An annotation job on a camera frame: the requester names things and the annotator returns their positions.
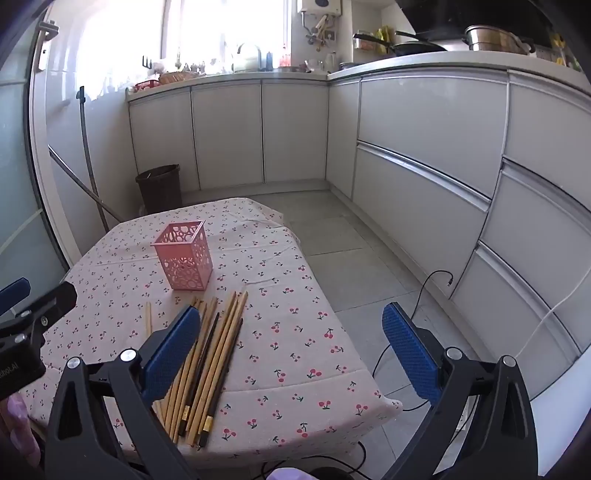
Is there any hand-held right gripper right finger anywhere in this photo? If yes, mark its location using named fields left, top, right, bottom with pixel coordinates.
left=382, top=302, right=539, bottom=480

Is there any pile of wooden chopsticks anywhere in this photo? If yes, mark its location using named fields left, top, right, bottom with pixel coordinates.
left=145, top=290, right=249, bottom=446

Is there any white kitchen countertop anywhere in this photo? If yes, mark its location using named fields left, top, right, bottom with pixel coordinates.
left=126, top=48, right=591, bottom=103

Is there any purple cloth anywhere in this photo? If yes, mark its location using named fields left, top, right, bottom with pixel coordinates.
left=267, top=467, right=315, bottom=480

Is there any woven basket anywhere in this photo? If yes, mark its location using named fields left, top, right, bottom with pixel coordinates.
left=158, top=70, right=199, bottom=85

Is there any white cable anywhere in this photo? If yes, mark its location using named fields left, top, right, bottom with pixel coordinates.
left=513, top=272, right=580, bottom=363

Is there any dark brown trash bin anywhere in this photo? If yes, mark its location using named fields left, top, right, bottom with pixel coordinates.
left=135, top=165, right=183, bottom=217

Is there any white water heater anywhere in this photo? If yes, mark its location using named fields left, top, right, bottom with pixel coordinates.
left=298, top=0, right=343, bottom=14

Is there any mop pole with dark cap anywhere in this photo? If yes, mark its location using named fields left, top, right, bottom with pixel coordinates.
left=76, top=86, right=110, bottom=233

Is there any white kitchen cabinet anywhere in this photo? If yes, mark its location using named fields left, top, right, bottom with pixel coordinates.
left=127, top=65, right=591, bottom=400

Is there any black wok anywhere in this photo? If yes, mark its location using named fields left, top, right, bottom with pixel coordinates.
left=354, top=31, right=448, bottom=57

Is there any black chopstick gold band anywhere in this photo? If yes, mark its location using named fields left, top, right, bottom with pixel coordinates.
left=179, top=313, right=221, bottom=438
left=198, top=318, right=245, bottom=448

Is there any cherry print tablecloth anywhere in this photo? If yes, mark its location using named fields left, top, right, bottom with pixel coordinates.
left=18, top=197, right=403, bottom=467

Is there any frosted glass sliding door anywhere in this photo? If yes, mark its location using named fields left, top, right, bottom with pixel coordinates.
left=0, top=18, right=70, bottom=296

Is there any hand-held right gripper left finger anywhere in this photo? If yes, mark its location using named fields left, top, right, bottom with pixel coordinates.
left=45, top=305, right=201, bottom=480

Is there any plain grey mop pole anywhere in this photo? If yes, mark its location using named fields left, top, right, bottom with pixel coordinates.
left=48, top=144, right=122, bottom=223

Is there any bright window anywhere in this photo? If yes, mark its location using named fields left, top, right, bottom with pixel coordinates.
left=76, top=0, right=291, bottom=100

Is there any black range hood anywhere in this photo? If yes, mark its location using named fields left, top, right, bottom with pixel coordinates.
left=397, top=0, right=555, bottom=38

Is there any large steel pot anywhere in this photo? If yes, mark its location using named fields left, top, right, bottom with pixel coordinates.
left=464, top=24, right=536, bottom=55

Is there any pink perforated utensil holder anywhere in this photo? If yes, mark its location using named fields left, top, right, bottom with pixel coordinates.
left=151, top=220, right=214, bottom=291

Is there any person's left hand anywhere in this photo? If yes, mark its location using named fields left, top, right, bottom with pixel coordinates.
left=0, top=394, right=41, bottom=467

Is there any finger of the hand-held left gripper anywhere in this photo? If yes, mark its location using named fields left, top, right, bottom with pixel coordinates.
left=0, top=281, right=78, bottom=332
left=0, top=278, right=32, bottom=315

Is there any black cable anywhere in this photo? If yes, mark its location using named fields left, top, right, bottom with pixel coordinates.
left=372, top=270, right=454, bottom=412
left=261, top=440, right=370, bottom=480

